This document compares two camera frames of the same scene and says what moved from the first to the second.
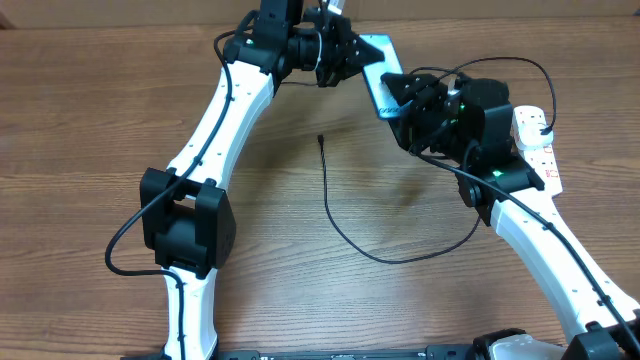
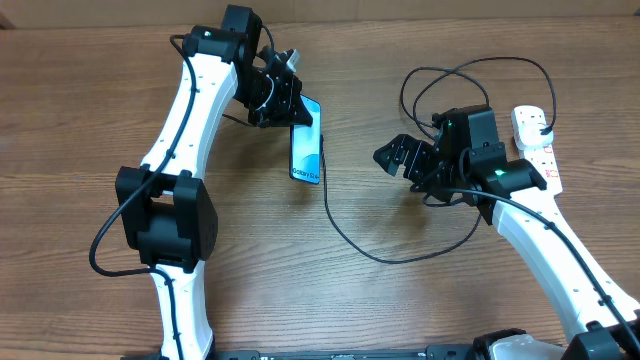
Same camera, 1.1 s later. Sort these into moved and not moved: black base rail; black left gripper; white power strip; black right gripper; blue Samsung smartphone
Moved: blue Samsung smartphone; black left gripper; black right gripper
Not moved: black base rail; white power strip
